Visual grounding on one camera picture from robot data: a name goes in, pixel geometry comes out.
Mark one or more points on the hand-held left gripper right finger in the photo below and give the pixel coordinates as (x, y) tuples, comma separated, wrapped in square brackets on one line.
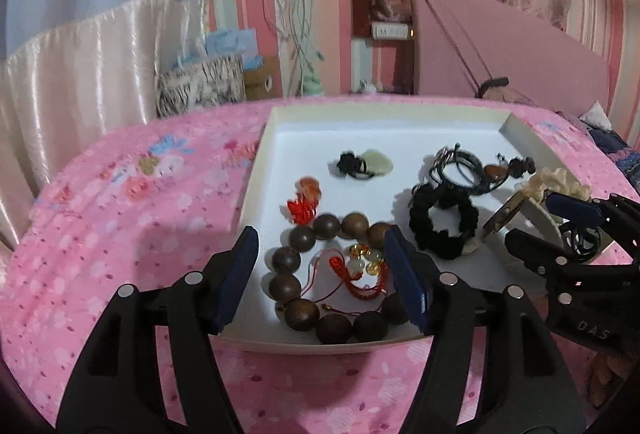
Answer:
[(407, 279)]

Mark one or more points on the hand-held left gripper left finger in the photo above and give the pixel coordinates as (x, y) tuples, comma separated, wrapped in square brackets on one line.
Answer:
[(235, 279)]

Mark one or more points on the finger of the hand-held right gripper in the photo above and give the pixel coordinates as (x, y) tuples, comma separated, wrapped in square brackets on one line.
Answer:
[(535, 251), (572, 208)]

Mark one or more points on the cream scrunchie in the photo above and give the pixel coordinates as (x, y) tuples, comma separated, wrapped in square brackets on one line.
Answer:
[(555, 176)]

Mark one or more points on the white tray box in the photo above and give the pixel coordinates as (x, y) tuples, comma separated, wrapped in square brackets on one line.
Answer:
[(310, 139)]

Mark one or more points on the person's right hand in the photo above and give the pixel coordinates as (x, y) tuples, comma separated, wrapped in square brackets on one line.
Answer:
[(605, 379)]

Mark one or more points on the silver metal bangle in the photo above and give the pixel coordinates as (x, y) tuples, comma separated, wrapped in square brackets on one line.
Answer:
[(502, 216)]

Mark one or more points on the red orange knot charm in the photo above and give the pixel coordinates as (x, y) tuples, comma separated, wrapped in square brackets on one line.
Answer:
[(302, 209)]

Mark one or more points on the pink floral bedsheet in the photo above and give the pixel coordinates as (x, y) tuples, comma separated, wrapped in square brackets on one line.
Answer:
[(125, 239)]

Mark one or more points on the black knot jade pendant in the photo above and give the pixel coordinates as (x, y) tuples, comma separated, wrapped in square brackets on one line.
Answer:
[(377, 159)]

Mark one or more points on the brown cloth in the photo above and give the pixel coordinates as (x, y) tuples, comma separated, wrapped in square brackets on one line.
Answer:
[(510, 94)]

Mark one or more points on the black white printed tote bag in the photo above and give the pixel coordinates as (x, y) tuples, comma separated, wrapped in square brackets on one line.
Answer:
[(200, 84)]

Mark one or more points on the yellow brown storage box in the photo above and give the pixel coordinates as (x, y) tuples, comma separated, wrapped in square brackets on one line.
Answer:
[(260, 79)]

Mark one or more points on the light blue gift bags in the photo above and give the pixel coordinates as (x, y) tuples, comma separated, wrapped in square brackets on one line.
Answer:
[(230, 42)]

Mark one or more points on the white power strip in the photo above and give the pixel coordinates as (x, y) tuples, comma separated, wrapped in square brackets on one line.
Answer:
[(391, 31)]

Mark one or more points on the cream satin curtain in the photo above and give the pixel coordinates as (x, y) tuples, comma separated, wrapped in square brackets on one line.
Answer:
[(75, 79)]

